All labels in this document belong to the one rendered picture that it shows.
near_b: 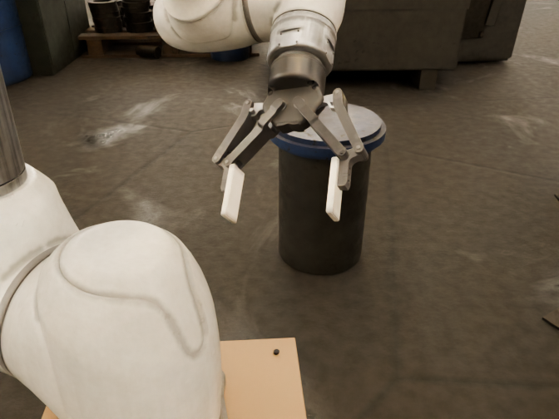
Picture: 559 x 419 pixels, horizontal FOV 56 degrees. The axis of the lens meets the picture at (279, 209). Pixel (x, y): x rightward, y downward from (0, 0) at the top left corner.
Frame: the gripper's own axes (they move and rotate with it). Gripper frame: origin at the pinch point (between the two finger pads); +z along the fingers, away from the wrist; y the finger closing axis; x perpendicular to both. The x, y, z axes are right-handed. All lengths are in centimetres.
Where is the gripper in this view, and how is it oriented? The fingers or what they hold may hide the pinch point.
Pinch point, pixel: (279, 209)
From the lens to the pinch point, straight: 62.6
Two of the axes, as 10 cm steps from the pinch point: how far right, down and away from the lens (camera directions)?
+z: -1.3, 9.3, -3.5
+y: 9.1, -0.3, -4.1
